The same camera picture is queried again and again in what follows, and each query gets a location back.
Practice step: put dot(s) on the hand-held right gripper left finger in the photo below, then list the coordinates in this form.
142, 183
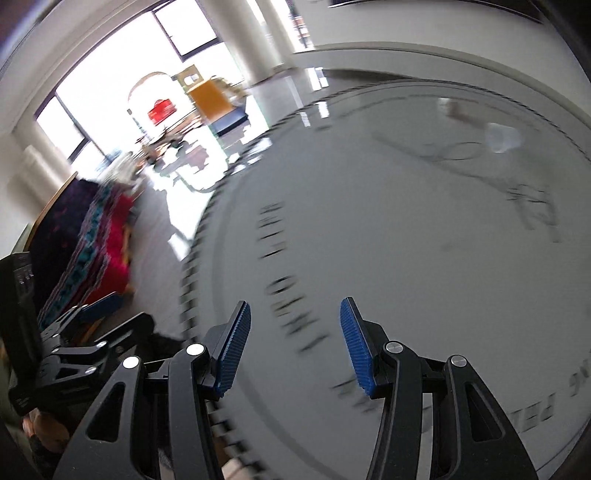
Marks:
233, 350

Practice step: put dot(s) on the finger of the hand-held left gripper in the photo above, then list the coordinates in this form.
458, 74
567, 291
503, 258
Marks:
101, 307
124, 332

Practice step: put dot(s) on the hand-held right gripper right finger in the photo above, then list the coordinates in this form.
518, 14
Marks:
355, 346

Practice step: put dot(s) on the person's left hand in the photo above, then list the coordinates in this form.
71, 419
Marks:
46, 429

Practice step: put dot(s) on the striped woven blanket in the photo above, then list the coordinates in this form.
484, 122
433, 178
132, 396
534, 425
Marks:
101, 240

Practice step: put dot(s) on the wooden sofa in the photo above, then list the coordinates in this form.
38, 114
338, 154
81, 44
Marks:
46, 207

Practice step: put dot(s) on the white radiator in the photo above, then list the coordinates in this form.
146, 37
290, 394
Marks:
44, 164

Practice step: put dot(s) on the dark ride-on toy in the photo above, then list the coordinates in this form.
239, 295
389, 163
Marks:
173, 143

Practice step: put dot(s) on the red outdoor sign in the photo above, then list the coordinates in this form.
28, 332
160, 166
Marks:
161, 111

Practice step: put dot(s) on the orange panel on blue base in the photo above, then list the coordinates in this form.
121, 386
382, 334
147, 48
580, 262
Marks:
214, 104

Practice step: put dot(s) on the small wooden chair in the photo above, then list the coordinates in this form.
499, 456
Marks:
189, 78

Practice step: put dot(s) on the clear plastic cup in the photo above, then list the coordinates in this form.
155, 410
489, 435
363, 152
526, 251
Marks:
502, 137

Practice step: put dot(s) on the white column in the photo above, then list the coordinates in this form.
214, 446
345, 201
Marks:
244, 41
281, 27

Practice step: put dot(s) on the window with dark frame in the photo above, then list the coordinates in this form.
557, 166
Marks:
106, 92

